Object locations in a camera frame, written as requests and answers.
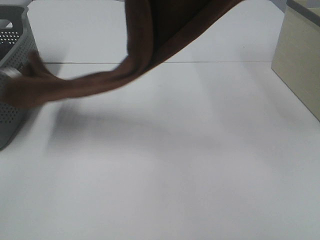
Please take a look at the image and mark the grey perforated plastic basket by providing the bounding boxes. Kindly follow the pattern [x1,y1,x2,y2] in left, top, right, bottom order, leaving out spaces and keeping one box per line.
[0,5,38,150]

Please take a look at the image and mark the beige storage box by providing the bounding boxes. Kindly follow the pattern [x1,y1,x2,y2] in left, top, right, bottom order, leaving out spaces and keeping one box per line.
[271,0,320,119]

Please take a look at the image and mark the brown towel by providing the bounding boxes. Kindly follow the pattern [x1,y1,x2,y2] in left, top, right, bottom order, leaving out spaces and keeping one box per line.
[0,0,238,108]

